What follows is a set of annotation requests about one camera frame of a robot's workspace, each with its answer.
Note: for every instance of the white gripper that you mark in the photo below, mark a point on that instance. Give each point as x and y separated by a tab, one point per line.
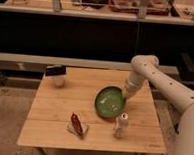
132	84

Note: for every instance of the green ceramic bowl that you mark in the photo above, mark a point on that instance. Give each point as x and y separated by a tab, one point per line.
109	102

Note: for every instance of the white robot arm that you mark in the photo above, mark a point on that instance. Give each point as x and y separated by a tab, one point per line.
182	97

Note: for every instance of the red chip packet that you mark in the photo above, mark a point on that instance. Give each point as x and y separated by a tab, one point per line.
77	123

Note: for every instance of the white cup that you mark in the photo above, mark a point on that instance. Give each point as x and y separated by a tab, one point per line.
58	80

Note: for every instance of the wooden side table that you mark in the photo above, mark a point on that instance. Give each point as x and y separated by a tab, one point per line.
52	108

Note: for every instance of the red wicker tray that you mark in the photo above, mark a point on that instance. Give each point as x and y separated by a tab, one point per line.
155	7

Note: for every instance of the black card on cup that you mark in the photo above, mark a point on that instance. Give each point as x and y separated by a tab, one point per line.
55	70

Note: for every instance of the black flat object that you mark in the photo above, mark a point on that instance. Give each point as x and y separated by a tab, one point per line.
97	4

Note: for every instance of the long wooden bench shelf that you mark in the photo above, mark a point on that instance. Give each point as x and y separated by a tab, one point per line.
180	13

